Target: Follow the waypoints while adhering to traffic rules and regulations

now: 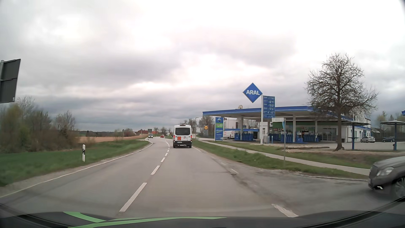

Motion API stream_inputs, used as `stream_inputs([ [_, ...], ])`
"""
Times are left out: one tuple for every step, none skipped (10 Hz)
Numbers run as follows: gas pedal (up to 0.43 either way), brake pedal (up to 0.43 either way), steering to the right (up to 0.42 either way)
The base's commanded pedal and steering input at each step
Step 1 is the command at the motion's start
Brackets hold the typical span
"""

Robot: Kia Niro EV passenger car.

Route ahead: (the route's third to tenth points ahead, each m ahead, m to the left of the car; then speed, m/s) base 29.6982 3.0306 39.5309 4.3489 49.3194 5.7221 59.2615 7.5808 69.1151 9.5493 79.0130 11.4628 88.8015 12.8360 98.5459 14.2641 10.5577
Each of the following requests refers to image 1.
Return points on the row of distant trees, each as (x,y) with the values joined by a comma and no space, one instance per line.
(196,124)

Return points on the yellow and blue shop sign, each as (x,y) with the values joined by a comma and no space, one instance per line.
(206,129)

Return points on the blue advertising totem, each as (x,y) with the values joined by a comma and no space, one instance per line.
(219,129)

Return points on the white parked van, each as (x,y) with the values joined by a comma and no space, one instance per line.
(228,135)

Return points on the blue petrol station price pylon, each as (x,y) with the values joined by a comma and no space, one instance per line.
(265,106)

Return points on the grass verge with path side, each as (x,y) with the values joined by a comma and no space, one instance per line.
(253,160)

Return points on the grey asphalt road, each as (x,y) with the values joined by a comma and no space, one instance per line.
(186,183)

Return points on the brown field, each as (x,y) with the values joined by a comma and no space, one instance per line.
(107,138)

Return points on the blue petrol station building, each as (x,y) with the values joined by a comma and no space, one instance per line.
(303,126)

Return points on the grey paved footpath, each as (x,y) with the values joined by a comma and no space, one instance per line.
(294,160)

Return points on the car's own bonnet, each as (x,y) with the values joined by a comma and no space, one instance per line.
(202,221)

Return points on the road markings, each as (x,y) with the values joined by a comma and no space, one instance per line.
(133,196)

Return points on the grass strip behind footpath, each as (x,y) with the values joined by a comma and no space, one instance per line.
(316,156)

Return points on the large bare tree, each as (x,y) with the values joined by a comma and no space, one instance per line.
(339,91)

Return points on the blue round shelter canopy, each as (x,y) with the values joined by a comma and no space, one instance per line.
(394,126)
(353,129)

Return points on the petrol station forecourt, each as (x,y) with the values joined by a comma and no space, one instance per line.
(364,146)

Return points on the silver parked car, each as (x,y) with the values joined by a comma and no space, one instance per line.
(368,139)

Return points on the group of bare bushes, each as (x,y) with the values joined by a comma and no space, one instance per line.
(31,129)

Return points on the dark parked car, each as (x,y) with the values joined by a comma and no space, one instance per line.
(388,139)

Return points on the dark grey car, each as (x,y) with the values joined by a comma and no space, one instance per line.
(387,175)

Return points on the back of road sign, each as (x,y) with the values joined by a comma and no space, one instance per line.
(9,80)

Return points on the road sign on thin post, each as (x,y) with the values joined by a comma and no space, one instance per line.
(282,133)

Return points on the black and white marker post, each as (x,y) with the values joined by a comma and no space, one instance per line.
(84,153)

